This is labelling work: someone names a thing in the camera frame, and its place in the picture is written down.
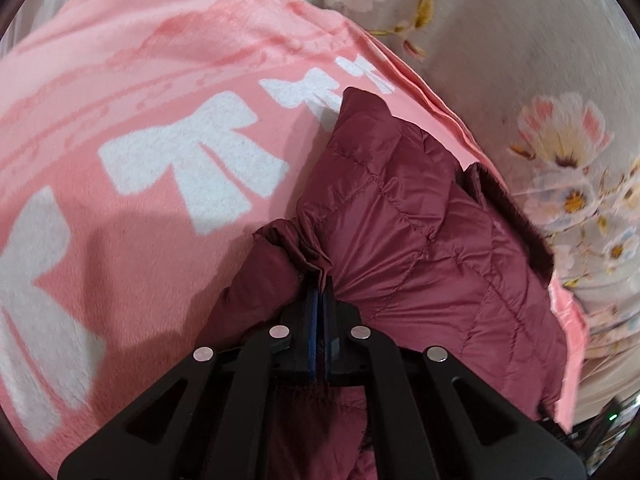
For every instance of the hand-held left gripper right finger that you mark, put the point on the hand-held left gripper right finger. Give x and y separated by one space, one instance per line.
327 310

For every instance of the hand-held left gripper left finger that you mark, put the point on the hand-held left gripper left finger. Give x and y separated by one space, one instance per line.
312 310

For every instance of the maroon quilted jacket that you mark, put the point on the maroon quilted jacket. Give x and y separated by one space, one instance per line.
400 220

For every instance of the pink blanket with white bows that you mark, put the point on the pink blanket with white bows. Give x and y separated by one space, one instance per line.
125 270

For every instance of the dark equipment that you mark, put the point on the dark equipment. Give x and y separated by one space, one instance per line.
607 422

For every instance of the grey floral bedsheet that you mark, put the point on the grey floral bedsheet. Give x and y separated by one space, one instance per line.
500 60

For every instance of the silver satin cloth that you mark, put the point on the silver satin cloth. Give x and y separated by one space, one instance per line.
45 0

